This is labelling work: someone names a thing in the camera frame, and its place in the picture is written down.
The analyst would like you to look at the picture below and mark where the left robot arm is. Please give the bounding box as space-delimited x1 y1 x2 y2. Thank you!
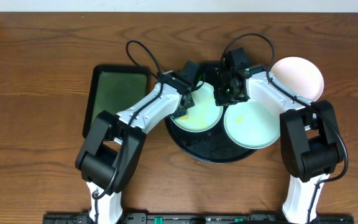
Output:
75 70 200 223

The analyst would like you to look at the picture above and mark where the green plate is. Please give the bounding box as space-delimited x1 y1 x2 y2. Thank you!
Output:
171 82 223 133
224 100 280 149

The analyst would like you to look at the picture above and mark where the round black tray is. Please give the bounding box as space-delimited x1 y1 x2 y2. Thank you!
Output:
165 62 255 164

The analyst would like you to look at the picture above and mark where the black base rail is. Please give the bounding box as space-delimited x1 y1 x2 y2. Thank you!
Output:
42 213 354 224

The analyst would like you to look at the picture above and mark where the pink white plate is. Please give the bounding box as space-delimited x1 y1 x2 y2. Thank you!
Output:
271 57 324 101

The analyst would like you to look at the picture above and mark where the black rectangular tray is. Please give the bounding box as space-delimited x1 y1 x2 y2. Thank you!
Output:
82 64 151 138

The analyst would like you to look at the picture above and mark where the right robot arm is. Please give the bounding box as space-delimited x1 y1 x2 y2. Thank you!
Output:
215 48 349 223

